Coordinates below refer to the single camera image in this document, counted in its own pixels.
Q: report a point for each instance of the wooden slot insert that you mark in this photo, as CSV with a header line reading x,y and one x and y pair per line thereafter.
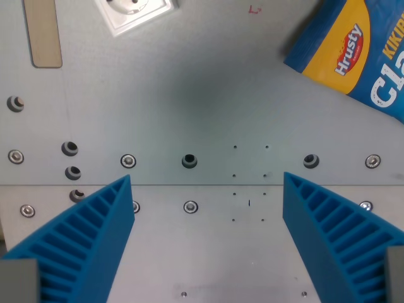
x,y
44,31

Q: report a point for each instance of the white wall power socket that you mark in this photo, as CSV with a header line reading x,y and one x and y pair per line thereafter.
x,y
132,12

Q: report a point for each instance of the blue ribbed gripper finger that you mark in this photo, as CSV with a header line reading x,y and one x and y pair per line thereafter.
x,y
94,240
318,240

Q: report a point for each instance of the silver hex bolt with washer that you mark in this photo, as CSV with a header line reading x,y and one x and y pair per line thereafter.
x,y
128,161
15,156
190,207
27,211
372,161
366,205
135,207

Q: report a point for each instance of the blue yellow Hrusty snack bag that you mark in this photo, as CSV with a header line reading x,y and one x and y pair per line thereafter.
x,y
353,50

